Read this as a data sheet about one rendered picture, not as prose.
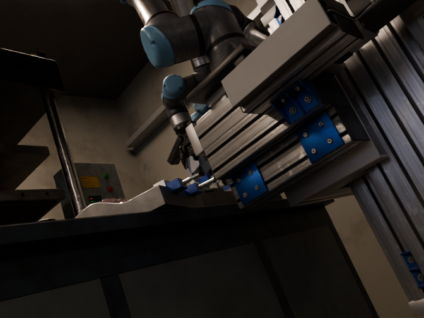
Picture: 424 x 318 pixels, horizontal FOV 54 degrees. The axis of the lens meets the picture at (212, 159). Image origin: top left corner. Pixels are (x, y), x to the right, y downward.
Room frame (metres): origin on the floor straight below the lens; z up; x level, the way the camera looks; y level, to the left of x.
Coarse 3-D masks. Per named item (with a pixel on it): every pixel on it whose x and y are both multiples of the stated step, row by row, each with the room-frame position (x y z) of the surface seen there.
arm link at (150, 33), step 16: (128, 0) 1.11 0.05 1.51; (144, 0) 1.01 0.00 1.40; (160, 0) 1.02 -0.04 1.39; (144, 16) 1.00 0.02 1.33; (160, 16) 0.94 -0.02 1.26; (176, 16) 0.96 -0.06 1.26; (144, 32) 0.92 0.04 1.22; (160, 32) 0.91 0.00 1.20; (176, 32) 0.92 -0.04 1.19; (192, 32) 0.93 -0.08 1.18; (144, 48) 0.99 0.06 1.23; (160, 48) 0.93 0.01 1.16; (176, 48) 0.94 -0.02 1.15; (192, 48) 0.96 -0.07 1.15; (160, 64) 0.97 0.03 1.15
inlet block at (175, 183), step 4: (192, 176) 1.09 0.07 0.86; (196, 176) 1.08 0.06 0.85; (164, 180) 1.09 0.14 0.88; (172, 180) 1.08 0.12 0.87; (176, 180) 1.08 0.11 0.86; (180, 180) 1.09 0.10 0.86; (184, 180) 1.09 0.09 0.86; (188, 180) 1.09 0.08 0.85; (156, 184) 1.09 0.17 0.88; (160, 184) 1.09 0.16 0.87; (164, 184) 1.09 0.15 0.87; (168, 184) 1.09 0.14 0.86; (172, 184) 1.09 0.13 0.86; (176, 184) 1.08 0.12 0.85; (180, 184) 1.08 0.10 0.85; (184, 184) 1.10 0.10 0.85; (172, 188) 1.09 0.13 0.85; (176, 188) 1.08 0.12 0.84; (180, 188) 1.09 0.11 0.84; (184, 188) 1.11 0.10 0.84; (176, 192) 1.12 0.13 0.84
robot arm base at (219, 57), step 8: (216, 40) 0.95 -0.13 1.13; (224, 40) 0.94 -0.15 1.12; (232, 40) 0.94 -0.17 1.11; (240, 40) 0.95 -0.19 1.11; (208, 48) 0.97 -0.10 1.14; (216, 48) 0.95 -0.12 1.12; (224, 48) 0.94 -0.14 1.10; (232, 48) 0.94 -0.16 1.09; (208, 56) 0.99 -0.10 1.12; (216, 56) 0.95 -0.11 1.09; (224, 56) 0.93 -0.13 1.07; (216, 64) 0.95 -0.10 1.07
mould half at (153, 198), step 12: (144, 192) 1.04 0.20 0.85; (156, 192) 1.03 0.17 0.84; (168, 192) 1.07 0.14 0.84; (180, 192) 1.14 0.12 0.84; (96, 204) 1.09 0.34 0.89; (108, 204) 1.08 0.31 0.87; (120, 204) 1.07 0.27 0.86; (132, 204) 1.06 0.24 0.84; (144, 204) 1.05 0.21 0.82; (156, 204) 1.04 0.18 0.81; (168, 204) 1.05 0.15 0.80; (180, 204) 1.12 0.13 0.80; (192, 204) 1.19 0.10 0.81; (84, 216) 1.10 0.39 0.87
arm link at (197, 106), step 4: (228, 4) 1.45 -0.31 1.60; (232, 8) 1.44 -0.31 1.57; (236, 8) 1.45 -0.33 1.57; (236, 12) 1.45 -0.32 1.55; (240, 12) 1.47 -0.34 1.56; (236, 16) 1.45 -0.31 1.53; (240, 16) 1.47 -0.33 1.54; (240, 20) 1.48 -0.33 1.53; (240, 24) 1.50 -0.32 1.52; (196, 104) 1.49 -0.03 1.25; (200, 104) 1.48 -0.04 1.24; (204, 104) 1.48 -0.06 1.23; (196, 108) 1.49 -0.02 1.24; (200, 108) 1.49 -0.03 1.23; (204, 108) 1.48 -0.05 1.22; (208, 108) 1.49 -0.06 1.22; (200, 112) 1.50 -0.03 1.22; (204, 112) 1.50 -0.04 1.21
